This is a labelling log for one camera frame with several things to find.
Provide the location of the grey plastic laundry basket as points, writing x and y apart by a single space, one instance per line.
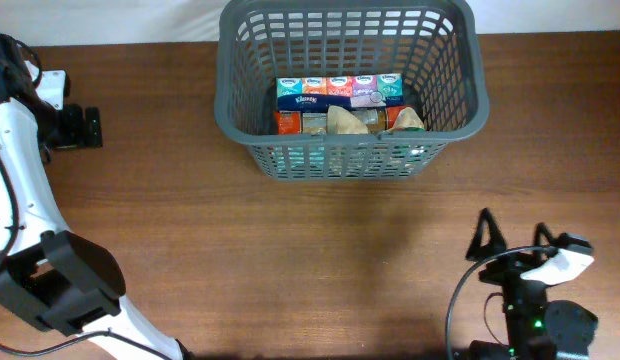
431 44

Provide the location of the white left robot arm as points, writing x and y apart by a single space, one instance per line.
50 277

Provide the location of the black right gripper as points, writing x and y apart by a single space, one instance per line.
515 266

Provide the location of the light green packet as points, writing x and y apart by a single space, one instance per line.
299 161

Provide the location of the beige paper bag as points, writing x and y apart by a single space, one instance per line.
374 159

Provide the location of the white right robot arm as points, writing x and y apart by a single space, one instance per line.
348 211

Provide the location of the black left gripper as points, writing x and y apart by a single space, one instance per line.
79 133

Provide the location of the tissue multipack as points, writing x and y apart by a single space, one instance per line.
318 94

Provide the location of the green lidded glass jar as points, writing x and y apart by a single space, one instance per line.
404 158

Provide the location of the orange pasta package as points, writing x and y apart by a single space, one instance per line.
364 121

